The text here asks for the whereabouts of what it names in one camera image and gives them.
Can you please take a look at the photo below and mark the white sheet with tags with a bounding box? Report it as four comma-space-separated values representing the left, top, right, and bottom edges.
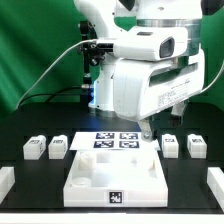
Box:
70, 132, 160, 151

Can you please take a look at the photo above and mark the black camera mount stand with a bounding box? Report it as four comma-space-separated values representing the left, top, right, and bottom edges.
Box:
78, 20, 104, 109

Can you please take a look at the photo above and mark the black cable on table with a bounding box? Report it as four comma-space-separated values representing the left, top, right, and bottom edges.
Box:
19, 85, 84, 106

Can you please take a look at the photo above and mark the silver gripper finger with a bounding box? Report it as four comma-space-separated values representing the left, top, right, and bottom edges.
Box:
139, 119, 152, 142

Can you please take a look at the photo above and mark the grey camera cable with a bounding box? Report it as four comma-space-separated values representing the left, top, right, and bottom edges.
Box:
14, 39, 98, 110

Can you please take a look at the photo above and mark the white square tabletop part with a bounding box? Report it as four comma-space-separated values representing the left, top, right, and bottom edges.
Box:
63, 150, 168, 207

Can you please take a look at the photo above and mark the white left obstacle block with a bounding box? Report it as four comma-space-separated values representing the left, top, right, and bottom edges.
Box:
0, 167, 15, 204

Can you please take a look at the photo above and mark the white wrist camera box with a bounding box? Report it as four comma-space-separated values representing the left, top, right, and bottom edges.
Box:
96, 26, 188, 61

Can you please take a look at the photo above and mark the white obstacle block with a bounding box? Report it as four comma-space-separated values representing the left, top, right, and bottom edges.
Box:
207, 167, 224, 212
0, 167, 15, 204

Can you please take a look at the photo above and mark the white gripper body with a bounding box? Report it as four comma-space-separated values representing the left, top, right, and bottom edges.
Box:
113, 50, 205, 122

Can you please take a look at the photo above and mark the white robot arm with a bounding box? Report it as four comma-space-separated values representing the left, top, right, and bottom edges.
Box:
73, 0, 224, 141

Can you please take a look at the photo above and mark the white right obstacle block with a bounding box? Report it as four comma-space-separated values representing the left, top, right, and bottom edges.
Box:
207, 167, 224, 212

